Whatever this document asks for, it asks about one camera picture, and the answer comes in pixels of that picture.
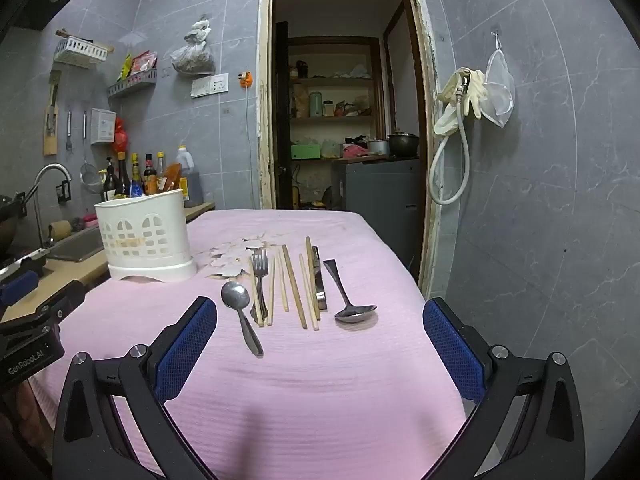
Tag orange snack packet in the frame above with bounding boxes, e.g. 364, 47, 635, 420
161, 162, 183, 194

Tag white wall switch panel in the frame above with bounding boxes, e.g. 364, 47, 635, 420
191, 73, 230, 99

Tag cream rubber glove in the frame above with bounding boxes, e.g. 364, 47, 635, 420
433, 71, 468, 137
462, 67, 487, 121

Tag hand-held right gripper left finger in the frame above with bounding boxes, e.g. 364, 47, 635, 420
52, 296, 218, 480

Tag steel sink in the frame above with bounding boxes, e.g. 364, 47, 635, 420
46, 226, 109, 264

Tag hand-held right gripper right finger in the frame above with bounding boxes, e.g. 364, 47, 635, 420
423, 297, 586, 480

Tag wooden storage shelf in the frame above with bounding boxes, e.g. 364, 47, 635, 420
287, 37, 383, 161

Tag dark wooden door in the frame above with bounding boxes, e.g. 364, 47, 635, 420
274, 20, 291, 211

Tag red seasoning packet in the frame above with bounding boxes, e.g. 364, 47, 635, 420
131, 51, 158, 75

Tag wooden chopstick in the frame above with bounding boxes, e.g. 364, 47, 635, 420
267, 254, 276, 327
277, 255, 290, 313
299, 253, 320, 332
281, 244, 307, 330
248, 256, 264, 328
305, 235, 321, 320

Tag red plastic bag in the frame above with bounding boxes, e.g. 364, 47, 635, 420
111, 118, 129, 155

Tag hanging clear plastic bag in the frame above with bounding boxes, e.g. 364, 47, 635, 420
169, 16, 217, 77

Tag worn door frame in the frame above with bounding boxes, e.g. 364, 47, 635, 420
256, 0, 443, 301

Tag hanging wooden kitchen tool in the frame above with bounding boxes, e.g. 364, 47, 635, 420
43, 69, 63, 157

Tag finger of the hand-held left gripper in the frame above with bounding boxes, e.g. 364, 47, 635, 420
0, 269, 41, 307
0, 279, 87, 337

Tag white plastic utensil holder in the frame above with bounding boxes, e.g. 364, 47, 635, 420
95, 189, 197, 282

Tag wide-handled metal spoon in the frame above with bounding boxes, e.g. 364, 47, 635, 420
323, 259, 378, 324

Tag grey cabinet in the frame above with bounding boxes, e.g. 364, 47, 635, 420
331, 158, 422, 271

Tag round metal spoon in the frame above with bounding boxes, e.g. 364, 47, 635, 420
221, 281, 265, 359

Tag white plastic wall basket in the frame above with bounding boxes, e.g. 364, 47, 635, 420
53, 36, 109, 69

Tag metal mesh strainer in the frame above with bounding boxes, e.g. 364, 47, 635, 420
80, 162, 104, 194

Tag metal faucet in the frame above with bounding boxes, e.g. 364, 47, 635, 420
22, 163, 72, 249

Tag grey wall shelf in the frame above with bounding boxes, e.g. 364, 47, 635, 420
106, 69, 159, 99

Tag metal fork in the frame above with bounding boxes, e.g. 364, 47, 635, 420
249, 248, 270, 324

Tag metal table knife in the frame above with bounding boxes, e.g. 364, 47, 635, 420
311, 246, 329, 312

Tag white wall box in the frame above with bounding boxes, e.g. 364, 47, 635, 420
91, 108, 117, 144

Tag white flexible hose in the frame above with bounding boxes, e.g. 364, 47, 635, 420
428, 85, 471, 206

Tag pink floral tablecloth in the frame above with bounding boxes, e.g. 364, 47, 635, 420
27, 208, 468, 480

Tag black cooking pot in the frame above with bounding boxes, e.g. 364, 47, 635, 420
388, 131, 420, 157

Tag white mesh bag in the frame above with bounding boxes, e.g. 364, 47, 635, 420
481, 33, 515, 129

